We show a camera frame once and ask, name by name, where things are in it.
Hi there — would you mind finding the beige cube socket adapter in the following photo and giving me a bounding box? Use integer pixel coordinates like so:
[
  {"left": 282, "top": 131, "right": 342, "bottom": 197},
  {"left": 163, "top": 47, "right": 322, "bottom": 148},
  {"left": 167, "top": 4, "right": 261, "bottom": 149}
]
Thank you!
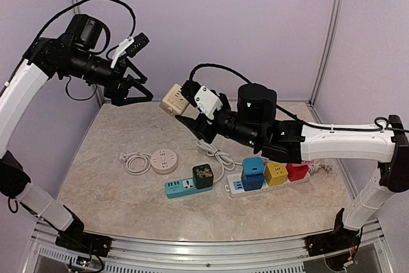
[{"left": 159, "top": 84, "right": 189, "bottom": 116}]

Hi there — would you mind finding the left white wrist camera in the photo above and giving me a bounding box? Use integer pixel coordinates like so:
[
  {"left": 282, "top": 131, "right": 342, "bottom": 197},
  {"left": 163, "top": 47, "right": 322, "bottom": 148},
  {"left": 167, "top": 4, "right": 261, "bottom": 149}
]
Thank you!
[{"left": 110, "top": 33, "right": 150, "bottom": 68}]

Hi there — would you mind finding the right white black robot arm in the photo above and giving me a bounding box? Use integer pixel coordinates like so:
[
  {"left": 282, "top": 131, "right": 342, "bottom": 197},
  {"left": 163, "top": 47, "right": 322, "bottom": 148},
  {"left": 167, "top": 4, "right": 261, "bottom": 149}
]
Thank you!
[{"left": 177, "top": 77, "right": 408, "bottom": 250}]

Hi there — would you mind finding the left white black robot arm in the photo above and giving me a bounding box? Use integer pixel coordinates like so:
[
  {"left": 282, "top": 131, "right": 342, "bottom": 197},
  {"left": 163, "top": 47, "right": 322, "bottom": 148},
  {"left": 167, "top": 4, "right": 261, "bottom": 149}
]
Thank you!
[{"left": 1, "top": 0, "right": 153, "bottom": 251}]

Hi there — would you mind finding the teal power strip with cord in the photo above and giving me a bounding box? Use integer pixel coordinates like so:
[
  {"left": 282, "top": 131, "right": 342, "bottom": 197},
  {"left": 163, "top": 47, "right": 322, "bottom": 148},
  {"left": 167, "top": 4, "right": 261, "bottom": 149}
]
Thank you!
[{"left": 164, "top": 141, "right": 242, "bottom": 199}]

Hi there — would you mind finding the red cube socket adapter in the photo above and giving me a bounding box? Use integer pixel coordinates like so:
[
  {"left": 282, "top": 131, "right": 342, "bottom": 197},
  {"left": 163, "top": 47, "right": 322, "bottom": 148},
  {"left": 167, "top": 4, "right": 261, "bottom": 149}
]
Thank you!
[{"left": 286, "top": 163, "right": 309, "bottom": 182}]

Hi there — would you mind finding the white multicolour power strip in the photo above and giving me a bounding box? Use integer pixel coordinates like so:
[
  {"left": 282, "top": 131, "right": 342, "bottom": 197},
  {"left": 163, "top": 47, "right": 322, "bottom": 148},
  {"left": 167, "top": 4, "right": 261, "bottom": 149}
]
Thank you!
[{"left": 226, "top": 159, "right": 335, "bottom": 198}]

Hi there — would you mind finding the yellow cube socket adapter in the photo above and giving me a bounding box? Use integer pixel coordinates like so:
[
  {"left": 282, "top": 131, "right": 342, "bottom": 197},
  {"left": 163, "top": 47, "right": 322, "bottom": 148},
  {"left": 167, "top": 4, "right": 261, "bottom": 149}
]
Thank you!
[{"left": 264, "top": 162, "right": 288, "bottom": 187}]

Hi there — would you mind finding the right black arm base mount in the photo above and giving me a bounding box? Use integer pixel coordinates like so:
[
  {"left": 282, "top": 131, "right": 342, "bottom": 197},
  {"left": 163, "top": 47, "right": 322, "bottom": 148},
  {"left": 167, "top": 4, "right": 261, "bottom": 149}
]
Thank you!
[{"left": 304, "top": 208, "right": 360, "bottom": 256}]

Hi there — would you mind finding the aluminium front frame rail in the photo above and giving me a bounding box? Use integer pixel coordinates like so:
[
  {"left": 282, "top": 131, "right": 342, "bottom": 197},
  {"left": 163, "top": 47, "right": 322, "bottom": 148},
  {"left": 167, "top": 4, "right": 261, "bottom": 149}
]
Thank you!
[{"left": 30, "top": 218, "right": 389, "bottom": 273}]

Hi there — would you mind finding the dark green cube adapter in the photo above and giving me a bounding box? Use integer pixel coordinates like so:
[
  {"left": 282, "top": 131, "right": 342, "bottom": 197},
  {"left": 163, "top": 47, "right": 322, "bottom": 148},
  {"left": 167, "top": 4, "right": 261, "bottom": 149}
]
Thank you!
[{"left": 192, "top": 164, "right": 214, "bottom": 190}]

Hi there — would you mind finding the light blue adapter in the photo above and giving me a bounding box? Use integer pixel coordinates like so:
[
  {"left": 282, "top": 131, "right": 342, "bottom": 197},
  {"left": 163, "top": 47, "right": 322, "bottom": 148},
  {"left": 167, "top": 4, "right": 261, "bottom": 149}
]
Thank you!
[{"left": 242, "top": 157, "right": 265, "bottom": 176}]

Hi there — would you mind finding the beige extension cord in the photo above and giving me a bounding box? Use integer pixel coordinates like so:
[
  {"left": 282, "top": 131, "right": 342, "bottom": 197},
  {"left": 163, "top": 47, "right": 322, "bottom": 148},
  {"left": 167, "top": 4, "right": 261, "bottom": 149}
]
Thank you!
[{"left": 118, "top": 147, "right": 180, "bottom": 176}]

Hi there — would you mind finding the right aluminium corner post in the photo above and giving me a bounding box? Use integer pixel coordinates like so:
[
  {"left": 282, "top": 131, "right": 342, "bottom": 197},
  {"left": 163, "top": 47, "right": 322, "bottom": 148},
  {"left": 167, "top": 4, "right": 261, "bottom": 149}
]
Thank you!
[{"left": 309, "top": 0, "right": 343, "bottom": 107}]

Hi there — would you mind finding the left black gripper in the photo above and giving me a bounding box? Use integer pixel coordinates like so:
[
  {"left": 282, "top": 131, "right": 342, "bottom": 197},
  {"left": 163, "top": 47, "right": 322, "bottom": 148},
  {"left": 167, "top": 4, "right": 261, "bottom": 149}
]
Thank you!
[{"left": 61, "top": 47, "right": 153, "bottom": 105}]

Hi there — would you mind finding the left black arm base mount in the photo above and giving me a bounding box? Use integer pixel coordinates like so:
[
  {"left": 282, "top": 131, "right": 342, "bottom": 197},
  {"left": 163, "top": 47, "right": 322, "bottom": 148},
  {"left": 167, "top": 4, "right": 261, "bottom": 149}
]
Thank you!
[{"left": 55, "top": 214, "right": 112, "bottom": 257}]

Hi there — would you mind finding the dark blue cube socket adapter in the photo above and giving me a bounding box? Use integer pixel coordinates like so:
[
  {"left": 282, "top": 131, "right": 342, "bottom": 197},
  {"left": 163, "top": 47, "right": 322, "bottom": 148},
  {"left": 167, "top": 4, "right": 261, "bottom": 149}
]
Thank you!
[{"left": 241, "top": 173, "right": 265, "bottom": 191}]

